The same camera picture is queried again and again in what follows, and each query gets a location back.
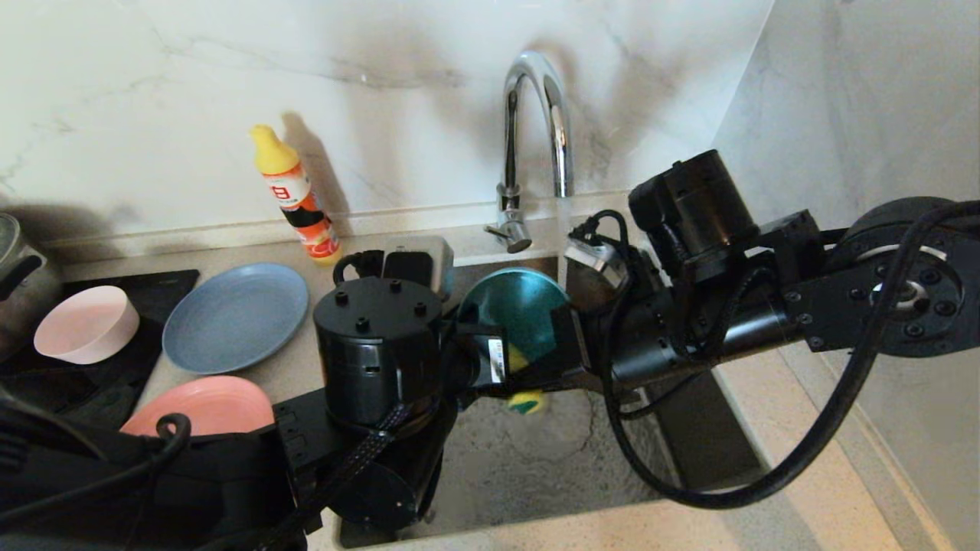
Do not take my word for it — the pink plate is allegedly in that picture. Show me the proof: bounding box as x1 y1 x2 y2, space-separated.
120 375 276 439

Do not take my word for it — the blue grey plate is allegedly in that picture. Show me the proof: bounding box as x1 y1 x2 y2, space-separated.
162 263 310 374

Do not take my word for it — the teal bowl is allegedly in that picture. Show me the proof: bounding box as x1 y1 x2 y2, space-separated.
457 268 572 365

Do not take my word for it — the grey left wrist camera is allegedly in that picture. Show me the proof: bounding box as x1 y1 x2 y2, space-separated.
381 236 456 301

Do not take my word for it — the black right camera cable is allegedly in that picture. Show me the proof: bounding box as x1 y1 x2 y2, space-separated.
596 201 980 510

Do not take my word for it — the running water stream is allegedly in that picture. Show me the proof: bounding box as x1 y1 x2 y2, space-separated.
555 196 572 290

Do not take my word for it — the orange white dish soap bottle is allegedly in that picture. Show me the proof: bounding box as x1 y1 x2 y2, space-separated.
250 125 344 267

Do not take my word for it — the yellow green sponge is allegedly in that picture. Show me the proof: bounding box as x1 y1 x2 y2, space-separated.
505 344 547 416

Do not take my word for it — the chrome gooseneck faucet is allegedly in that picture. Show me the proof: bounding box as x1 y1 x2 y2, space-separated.
484 51 575 255

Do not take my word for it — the steel cooking pot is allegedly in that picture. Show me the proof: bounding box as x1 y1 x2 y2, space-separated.
0 213 65 360

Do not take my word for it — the stainless steel sink basin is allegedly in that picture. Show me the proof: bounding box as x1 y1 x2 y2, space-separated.
337 256 771 549

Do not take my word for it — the pink bowl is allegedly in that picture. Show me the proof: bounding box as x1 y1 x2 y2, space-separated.
34 285 141 366

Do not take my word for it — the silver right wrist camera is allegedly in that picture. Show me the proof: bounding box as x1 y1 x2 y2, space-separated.
565 233 626 289

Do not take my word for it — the black induction cooktop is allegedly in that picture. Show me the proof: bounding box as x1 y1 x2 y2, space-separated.
0 269 201 431

